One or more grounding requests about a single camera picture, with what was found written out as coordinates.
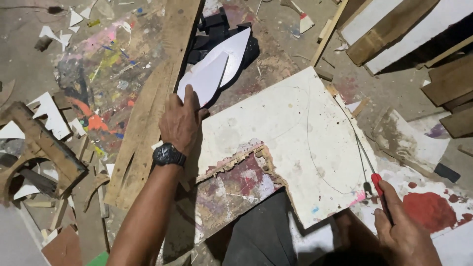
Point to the person's left hand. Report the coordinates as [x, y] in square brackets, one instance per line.
[179, 123]

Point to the person's right hand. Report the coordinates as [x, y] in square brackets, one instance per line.
[406, 240]

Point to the small pointed white cutout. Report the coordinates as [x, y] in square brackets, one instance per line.
[205, 79]

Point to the black wrist watch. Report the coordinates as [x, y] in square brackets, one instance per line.
[168, 155]

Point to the long rough wooden plank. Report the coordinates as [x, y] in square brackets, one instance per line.
[155, 96]

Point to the white board with red paint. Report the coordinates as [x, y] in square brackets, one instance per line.
[428, 210]

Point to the small black flat piece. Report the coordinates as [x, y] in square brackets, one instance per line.
[447, 173]

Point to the large pointed white cutout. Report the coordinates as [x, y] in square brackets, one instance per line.
[234, 50]

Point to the dirty white board scrap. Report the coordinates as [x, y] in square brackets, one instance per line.
[406, 142]

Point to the heap of black cutouts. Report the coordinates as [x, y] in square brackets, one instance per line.
[212, 27]

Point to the large white plywood board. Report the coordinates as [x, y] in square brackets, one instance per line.
[295, 125]

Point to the jagged white board scrap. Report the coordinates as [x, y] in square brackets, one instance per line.
[51, 114]

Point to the person's dark trousers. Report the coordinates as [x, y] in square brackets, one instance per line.
[262, 232]

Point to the stack of brown wooden boards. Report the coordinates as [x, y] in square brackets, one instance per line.
[452, 96]

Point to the curved white paper scrap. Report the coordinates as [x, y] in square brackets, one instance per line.
[55, 36]

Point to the small wooden block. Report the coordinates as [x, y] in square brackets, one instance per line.
[324, 74]

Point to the green flat piece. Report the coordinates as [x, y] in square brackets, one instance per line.
[99, 259]

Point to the paint scraper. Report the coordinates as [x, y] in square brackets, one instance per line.
[305, 22]

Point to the brown flat board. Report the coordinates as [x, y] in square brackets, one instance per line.
[64, 247]

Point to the thin wooden strip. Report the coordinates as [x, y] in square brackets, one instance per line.
[329, 31]

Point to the plain white panel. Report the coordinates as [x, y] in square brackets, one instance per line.
[16, 240]

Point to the heap of white and wooden boards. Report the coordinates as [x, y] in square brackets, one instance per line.
[399, 29]

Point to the arched wooden cutout frame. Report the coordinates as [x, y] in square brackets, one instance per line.
[44, 147]

